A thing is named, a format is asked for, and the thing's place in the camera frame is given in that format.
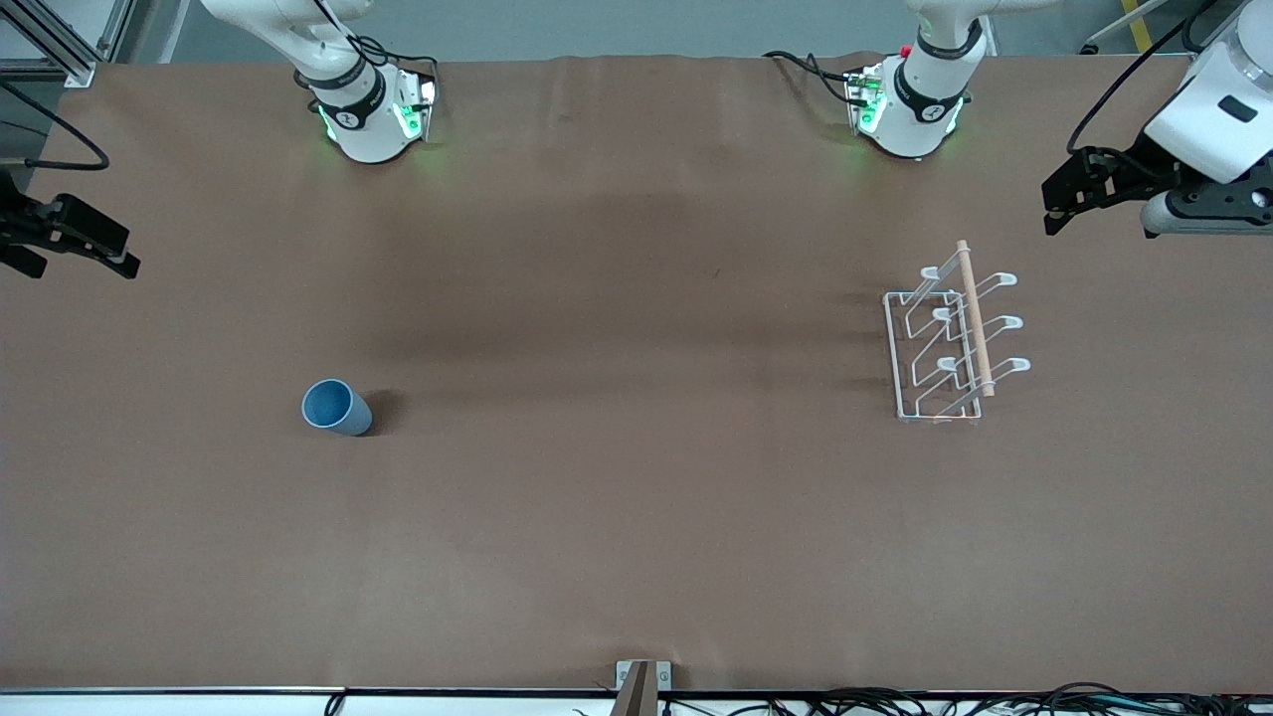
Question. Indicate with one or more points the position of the grey metal stand leg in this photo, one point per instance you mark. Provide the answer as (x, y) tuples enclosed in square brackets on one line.
[(1114, 32)]

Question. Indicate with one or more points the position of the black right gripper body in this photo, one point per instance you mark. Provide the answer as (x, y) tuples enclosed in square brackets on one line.
[(22, 221)]

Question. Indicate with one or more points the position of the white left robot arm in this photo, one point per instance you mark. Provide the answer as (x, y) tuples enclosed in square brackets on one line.
[(930, 94)]

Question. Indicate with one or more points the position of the aluminium profile frame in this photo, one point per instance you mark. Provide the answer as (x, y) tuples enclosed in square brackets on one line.
[(75, 70)]

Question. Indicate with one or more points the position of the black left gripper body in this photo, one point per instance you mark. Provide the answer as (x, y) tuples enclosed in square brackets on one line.
[(1135, 166)]

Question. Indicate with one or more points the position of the brown table cover sheet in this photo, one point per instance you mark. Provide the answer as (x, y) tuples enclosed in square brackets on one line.
[(636, 447)]

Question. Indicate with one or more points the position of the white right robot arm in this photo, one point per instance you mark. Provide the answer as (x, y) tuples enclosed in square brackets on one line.
[(363, 119)]

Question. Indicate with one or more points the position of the blue plastic cup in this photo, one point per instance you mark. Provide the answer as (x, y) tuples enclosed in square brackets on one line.
[(343, 413)]

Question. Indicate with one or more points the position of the metal bracket with brown post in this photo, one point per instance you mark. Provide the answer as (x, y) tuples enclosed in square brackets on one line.
[(641, 686)]

